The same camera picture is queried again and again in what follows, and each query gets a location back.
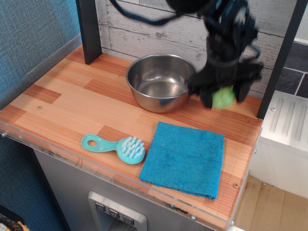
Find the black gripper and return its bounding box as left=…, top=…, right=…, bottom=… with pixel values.
left=187, top=60, right=264, bottom=108

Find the green toy broccoli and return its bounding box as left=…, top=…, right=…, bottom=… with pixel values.
left=212, top=87, right=235, bottom=109

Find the silver metal bowl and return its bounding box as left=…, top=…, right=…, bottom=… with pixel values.
left=126, top=54, right=197, bottom=113

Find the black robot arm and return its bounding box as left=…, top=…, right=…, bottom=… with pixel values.
left=167, top=0, right=264, bottom=108

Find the white grooved drainboard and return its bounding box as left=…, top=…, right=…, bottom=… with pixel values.
left=261, top=91, right=308, bottom=152

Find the blue folded cloth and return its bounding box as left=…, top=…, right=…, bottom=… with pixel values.
left=139, top=122, right=224, bottom=200

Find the teal dish brush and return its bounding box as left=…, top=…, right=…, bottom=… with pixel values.
left=81, top=134, right=145, bottom=165

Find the silver dispenser button panel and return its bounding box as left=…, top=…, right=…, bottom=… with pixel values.
left=88, top=191, right=148, bottom=231

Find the clear acrylic edge guard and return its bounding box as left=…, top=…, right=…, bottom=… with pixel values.
left=0, top=121, right=263, bottom=231

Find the orange object bottom corner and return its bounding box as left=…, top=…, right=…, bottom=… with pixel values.
left=0, top=214, right=30, bottom=231

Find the black braided cable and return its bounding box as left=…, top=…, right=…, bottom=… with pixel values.
left=108, top=0, right=183, bottom=26

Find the dark right cabinet post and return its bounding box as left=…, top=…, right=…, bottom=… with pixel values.
left=257, top=0, right=308, bottom=119

